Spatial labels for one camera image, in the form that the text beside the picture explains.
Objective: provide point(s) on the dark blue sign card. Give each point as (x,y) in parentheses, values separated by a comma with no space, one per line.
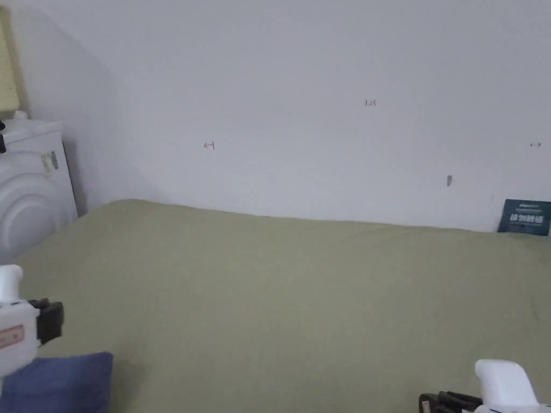
(524,217)

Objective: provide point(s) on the bed with pale green sheet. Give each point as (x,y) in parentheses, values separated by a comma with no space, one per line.
(292,309)

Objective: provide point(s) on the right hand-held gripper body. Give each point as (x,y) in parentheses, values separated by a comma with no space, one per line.
(501,387)

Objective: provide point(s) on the white washing machine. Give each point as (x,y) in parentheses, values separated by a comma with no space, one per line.
(30,189)

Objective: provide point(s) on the pale yellow curtain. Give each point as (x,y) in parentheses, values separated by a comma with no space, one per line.
(7,64)

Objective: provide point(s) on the dark blue shirt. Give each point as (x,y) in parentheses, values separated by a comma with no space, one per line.
(60,383)

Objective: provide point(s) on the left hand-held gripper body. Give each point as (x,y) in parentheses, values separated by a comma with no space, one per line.
(15,325)

